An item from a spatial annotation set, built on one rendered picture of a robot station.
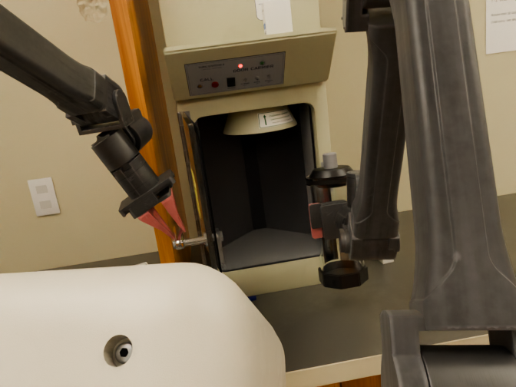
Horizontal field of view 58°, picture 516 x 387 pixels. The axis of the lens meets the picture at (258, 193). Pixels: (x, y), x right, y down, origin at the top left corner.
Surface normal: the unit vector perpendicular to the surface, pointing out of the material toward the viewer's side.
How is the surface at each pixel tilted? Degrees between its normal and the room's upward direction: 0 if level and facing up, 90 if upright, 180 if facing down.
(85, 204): 90
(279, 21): 90
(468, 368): 16
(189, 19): 90
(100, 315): 40
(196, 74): 135
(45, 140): 90
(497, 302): 60
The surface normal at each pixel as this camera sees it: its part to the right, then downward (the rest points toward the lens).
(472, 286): -0.10, -0.25
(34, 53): 0.97, -0.07
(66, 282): -0.15, -0.89
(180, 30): 0.12, 0.25
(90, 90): 0.88, -0.11
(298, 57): 0.18, 0.85
